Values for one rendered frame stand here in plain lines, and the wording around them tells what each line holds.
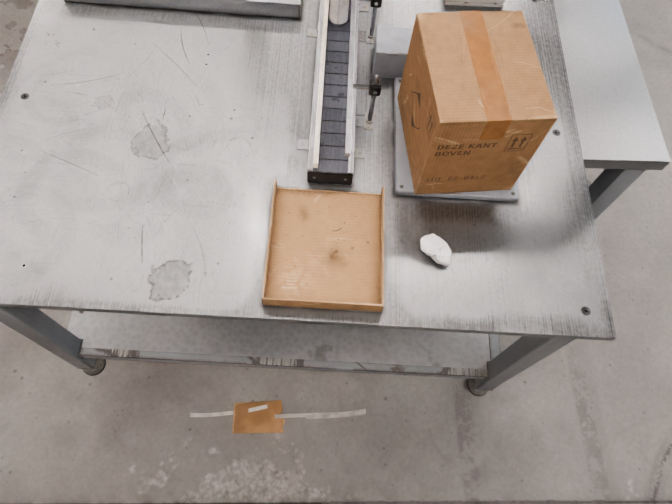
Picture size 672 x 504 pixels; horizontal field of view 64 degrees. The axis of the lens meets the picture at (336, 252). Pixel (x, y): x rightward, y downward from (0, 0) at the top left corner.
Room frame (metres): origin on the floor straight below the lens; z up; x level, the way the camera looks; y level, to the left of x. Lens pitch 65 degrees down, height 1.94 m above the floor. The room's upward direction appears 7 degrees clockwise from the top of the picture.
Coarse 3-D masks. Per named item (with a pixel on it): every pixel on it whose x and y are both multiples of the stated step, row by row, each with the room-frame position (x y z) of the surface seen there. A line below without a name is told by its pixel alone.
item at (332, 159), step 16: (336, 32) 1.16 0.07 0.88; (336, 48) 1.10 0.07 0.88; (336, 64) 1.04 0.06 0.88; (336, 80) 0.99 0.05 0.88; (336, 96) 0.94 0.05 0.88; (336, 112) 0.89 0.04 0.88; (336, 128) 0.84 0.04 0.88; (320, 144) 0.78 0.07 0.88; (336, 144) 0.79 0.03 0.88; (320, 160) 0.74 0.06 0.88; (336, 160) 0.74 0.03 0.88
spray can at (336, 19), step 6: (330, 0) 1.20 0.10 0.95; (336, 0) 1.18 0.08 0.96; (342, 0) 1.18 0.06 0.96; (348, 0) 1.20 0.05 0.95; (330, 6) 1.20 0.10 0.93; (336, 6) 1.18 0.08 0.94; (342, 6) 1.19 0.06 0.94; (348, 6) 1.20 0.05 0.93; (330, 12) 1.19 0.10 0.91; (336, 12) 1.18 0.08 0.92; (342, 12) 1.19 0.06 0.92; (330, 18) 1.19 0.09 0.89; (336, 18) 1.18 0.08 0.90; (342, 18) 1.19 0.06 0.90; (336, 24) 1.18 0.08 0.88; (342, 24) 1.19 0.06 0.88
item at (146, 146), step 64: (384, 0) 1.37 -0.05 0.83; (512, 0) 1.43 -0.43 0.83; (64, 64) 0.97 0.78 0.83; (128, 64) 1.00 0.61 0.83; (192, 64) 1.03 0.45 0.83; (256, 64) 1.06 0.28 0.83; (0, 128) 0.75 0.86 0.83; (64, 128) 0.77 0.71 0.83; (128, 128) 0.80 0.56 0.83; (192, 128) 0.82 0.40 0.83; (256, 128) 0.85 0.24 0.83; (384, 128) 0.90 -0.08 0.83; (576, 128) 0.97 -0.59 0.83; (0, 192) 0.57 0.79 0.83; (64, 192) 0.59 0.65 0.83; (128, 192) 0.61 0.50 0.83; (192, 192) 0.64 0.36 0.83; (256, 192) 0.66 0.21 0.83; (576, 192) 0.77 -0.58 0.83; (0, 256) 0.41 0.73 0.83; (64, 256) 0.43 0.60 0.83; (128, 256) 0.45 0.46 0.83; (192, 256) 0.47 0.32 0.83; (256, 256) 0.49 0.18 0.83; (384, 256) 0.53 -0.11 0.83; (512, 256) 0.57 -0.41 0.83; (576, 256) 0.59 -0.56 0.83; (256, 320) 0.35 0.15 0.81; (320, 320) 0.36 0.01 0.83; (384, 320) 0.38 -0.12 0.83; (448, 320) 0.40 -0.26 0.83; (512, 320) 0.41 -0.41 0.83; (576, 320) 0.43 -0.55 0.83
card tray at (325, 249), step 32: (288, 192) 0.67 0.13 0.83; (320, 192) 0.68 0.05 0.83; (352, 192) 0.69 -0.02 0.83; (384, 192) 0.68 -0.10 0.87; (288, 224) 0.58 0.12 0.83; (320, 224) 0.59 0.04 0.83; (352, 224) 0.60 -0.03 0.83; (288, 256) 0.50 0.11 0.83; (320, 256) 0.51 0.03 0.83; (352, 256) 0.52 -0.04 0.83; (288, 288) 0.42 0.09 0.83; (320, 288) 0.43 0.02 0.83; (352, 288) 0.44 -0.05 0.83
